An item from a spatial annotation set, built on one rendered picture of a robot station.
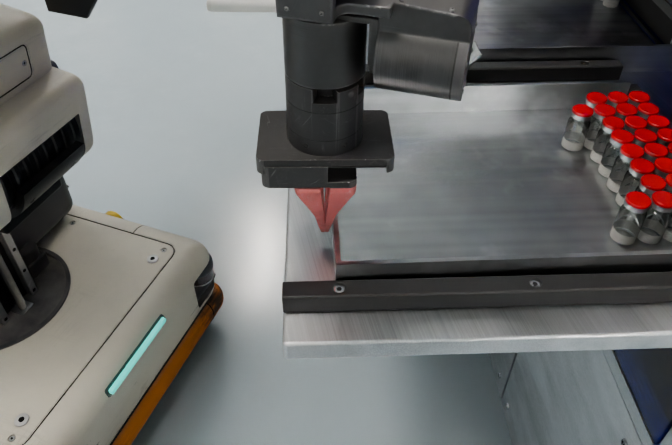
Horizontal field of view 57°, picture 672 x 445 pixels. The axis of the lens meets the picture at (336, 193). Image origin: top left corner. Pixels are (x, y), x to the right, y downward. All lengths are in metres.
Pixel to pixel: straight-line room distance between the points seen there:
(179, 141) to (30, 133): 1.29
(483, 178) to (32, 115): 0.62
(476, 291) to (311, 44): 0.23
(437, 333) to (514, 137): 0.28
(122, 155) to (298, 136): 1.77
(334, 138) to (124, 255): 1.04
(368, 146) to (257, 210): 1.44
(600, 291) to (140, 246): 1.10
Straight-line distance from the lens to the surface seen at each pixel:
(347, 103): 0.43
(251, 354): 1.55
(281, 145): 0.46
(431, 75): 0.40
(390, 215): 0.57
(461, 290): 0.50
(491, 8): 0.97
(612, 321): 0.54
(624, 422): 0.89
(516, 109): 0.74
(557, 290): 0.52
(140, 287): 1.36
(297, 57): 0.42
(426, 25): 0.39
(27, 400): 1.27
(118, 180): 2.10
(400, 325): 0.49
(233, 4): 1.17
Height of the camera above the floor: 1.27
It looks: 41 degrees down
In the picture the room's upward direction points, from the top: straight up
